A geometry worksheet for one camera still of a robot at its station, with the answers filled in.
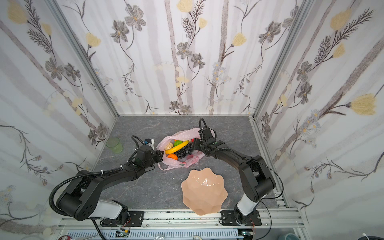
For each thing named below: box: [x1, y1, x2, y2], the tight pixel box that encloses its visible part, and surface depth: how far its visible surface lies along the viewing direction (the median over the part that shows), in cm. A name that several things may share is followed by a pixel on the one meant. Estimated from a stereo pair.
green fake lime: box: [173, 140, 183, 147], surface depth 98 cm
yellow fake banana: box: [165, 140, 190, 154], surface depth 95 cm
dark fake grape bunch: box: [174, 142, 193, 159], surface depth 97 cm
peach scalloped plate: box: [181, 168, 228, 216], surface depth 84 cm
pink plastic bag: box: [156, 128, 205, 171], surface depth 92 cm
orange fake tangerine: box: [166, 153, 178, 161], surface depth 94 cm
